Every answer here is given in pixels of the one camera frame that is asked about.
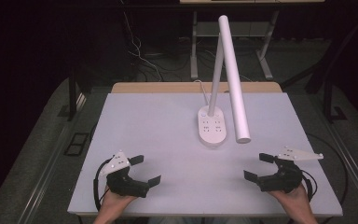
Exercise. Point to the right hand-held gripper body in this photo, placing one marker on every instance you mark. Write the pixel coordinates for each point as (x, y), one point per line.
(284, 180)

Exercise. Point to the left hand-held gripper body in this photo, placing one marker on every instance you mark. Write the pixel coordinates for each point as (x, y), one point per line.
(122, 183)

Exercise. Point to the white desk lamp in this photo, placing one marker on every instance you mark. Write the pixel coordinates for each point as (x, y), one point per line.
(233, 81)

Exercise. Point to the person's left hand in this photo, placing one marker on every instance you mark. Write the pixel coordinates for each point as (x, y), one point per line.
(115, 203)

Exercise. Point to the person's right hand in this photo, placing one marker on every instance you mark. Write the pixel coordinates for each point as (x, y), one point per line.
(295, 200)

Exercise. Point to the white table mat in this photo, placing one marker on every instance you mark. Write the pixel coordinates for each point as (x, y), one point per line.
(174, 149)

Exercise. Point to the black metal stand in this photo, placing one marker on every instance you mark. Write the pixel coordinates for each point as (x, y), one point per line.
(72, 102)
(327, 102)

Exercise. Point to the black floor frame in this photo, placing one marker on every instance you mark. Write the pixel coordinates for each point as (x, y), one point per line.
(76, 144)

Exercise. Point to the metal floor rail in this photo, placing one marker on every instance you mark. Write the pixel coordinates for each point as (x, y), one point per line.
(49, 173)
(354, 178)

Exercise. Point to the grey metal frame desk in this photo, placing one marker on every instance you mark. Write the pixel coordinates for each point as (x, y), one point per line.
(194, 62)

